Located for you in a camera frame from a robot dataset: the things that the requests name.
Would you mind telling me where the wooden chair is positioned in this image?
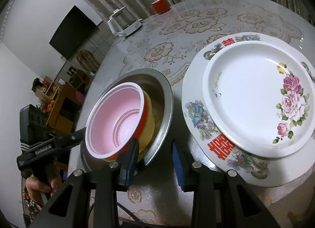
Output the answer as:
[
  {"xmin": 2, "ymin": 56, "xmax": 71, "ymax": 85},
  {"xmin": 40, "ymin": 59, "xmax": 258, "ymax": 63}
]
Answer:
[{"xmin": 76, "ymin": 50, "xmax": 100, "ymax": 73}]

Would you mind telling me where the lace patterned tablecloth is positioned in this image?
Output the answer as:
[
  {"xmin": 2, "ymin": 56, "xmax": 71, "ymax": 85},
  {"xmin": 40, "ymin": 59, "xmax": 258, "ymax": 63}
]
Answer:
[{"xmin": 118, "ymin": 0, "xmax": 304, "ymax": 86}]

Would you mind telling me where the black television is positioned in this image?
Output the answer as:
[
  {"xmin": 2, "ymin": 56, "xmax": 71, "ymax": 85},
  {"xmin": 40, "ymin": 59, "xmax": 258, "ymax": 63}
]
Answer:
[{"xmin": 49, "ymin": 6, "xmax": 97, "ymax": 59}]

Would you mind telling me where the yellow plastic bowl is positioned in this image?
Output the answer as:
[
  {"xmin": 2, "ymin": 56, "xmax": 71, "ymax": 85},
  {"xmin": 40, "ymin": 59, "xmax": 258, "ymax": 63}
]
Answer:
[{"xmin": 113, "ymin": 90, "xmax": 155, "ymax": 153}]

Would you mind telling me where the red plastic bowl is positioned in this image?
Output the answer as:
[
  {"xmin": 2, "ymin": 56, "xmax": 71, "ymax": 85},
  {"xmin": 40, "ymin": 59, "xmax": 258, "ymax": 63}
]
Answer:
[{"xmin": 85, "ymin": 82, "xmax": 148, "ymax": 159}]

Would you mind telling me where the large white dragon plate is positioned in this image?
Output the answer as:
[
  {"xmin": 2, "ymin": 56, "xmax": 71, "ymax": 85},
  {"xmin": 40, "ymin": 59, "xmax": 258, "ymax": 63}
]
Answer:
[{"xmin": 182, "ymin": 32, "xmax": 314, "ymax": 187}]

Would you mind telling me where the red mug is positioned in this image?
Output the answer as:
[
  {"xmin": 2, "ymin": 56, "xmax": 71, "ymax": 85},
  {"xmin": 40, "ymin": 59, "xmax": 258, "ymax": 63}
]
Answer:
[{"xmin": 149, "ymin": 0, "xmax": 170, "ymax": 15}]

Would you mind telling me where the person's left hand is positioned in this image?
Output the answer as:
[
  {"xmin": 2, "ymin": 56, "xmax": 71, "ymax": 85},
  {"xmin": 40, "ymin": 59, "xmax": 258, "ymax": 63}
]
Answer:
[{"xmin": 26, "ymin": 167, "xmax": 62, "ymax": 205}]

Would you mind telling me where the wooden shelf cabinet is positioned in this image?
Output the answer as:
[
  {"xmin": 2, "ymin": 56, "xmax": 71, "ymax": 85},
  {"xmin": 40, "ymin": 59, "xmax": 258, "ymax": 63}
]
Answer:
[{"xmin": 32, "ymin": 69, "xmax": 92, "ymax": 134}]

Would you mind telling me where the small white rose plate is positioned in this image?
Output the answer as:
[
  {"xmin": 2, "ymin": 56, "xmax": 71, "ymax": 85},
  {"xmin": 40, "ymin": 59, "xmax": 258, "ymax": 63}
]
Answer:
[{"xmin": 202, "ymin": 41, "xmax": 314, "ymax": 158}]

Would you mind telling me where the stainless steel bowl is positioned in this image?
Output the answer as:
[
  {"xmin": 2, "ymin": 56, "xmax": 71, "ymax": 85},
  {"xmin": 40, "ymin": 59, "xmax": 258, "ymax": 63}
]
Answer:
[{"xmin": 81, "ymin": 68, "xmax": 174, "ymax": 173}]

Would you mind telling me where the white electric kettle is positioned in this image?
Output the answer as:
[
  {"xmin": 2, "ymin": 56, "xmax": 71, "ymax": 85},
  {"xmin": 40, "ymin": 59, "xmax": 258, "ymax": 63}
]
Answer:
[{"xmin": 107, "ymin": 7, "xmax": 142, "ymax": 37}]

